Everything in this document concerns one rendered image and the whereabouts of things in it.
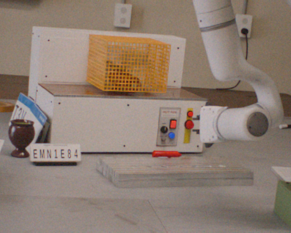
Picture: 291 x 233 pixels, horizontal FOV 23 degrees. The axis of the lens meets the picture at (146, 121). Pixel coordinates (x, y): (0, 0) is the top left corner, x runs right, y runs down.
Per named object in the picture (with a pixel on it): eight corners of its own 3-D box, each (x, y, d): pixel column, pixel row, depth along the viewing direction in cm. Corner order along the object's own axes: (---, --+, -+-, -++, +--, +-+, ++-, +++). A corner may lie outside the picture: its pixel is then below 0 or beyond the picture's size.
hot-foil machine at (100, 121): (49, 155, 236) (57, 37, 228) (21, 126, 272) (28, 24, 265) (251, 154, 264) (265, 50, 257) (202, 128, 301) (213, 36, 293)
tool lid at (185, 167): (117, 180, 207) (118, 173, 206) (97, 161, 224) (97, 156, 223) (253, 177, 223) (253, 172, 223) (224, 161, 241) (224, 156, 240)
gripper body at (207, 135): (215, 104, 192) (196, 106, 202) (214, 143, 192) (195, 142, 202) (240, 105, 195) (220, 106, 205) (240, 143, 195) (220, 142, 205)
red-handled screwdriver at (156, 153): (153, 159, 243) (154, 151, 242) (151, 157, 245) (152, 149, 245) (203, 160, 248) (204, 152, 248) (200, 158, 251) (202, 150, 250)
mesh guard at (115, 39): (103, 90, 241) (107, 40, 238) (85, 80, 259) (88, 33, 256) (166, 92, 250) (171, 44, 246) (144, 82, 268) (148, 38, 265)
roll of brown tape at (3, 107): (19, 110, 301) (20, 105, 300) (0, 113, 292) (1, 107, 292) (1, 106, 306) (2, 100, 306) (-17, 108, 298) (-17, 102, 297)
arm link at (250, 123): (243, 102, 193) (213, 114, 189) (270, 101, 180) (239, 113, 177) (252, 132, 194) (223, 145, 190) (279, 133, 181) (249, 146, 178)
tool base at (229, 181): (117, 188, 207) (118, 175, 206) (95, 167, 225) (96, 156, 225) (253, 185, 223) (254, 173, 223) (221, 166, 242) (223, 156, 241)
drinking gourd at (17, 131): (0, 155, 229) (3, 120, 227) (18, 150, 237) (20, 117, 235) (21, 160, 225) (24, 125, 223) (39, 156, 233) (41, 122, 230)
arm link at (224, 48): (245, 10, 188) (273, 121, 195) (193, 28, 183) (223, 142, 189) (265, 9, 180) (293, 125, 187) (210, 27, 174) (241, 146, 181)
